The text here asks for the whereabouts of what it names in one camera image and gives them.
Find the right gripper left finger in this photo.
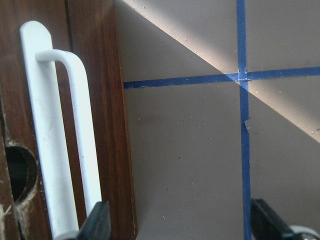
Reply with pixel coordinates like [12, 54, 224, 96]
[77, 201, 111, 240]

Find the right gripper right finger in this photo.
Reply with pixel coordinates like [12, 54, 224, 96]
[250, 198, 295, 240]

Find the brown wooden drawer cabinet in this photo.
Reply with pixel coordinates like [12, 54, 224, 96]
[67, 0, 138, 240]

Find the wooden drawer with white handle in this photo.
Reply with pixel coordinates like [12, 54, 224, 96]
[0, 0, 102, 240]

